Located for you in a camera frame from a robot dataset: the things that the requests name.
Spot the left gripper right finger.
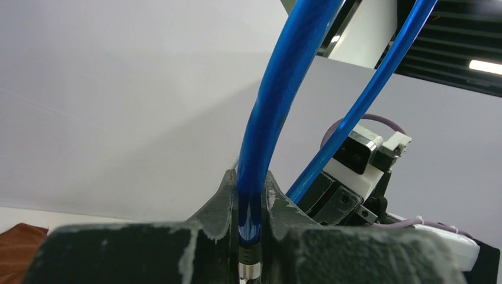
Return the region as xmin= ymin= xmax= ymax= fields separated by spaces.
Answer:
xmin=262 ymin=173 xmax=465 ymax=283

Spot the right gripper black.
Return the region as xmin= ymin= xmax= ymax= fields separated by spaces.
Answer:
xmin=298 ymin=172 xmax=391 ymax=226

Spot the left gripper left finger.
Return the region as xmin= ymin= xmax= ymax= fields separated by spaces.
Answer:
xmin=24 ymin=170 xmax=239 ymax=283

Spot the blue cable lock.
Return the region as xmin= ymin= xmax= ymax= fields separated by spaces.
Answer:
xmin=237 ymin=0 xmax=439 ymax=284

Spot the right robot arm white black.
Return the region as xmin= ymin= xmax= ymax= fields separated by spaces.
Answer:
xmin=297 ymin=171 xmax=501 ymax=283

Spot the brown cloth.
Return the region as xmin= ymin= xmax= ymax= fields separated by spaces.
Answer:
xmin=1 ymin=223 xmax=49 ymax=284

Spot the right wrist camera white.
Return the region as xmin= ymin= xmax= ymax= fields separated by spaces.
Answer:
xmin=323 ymin=124 xmax=411 ymax=201

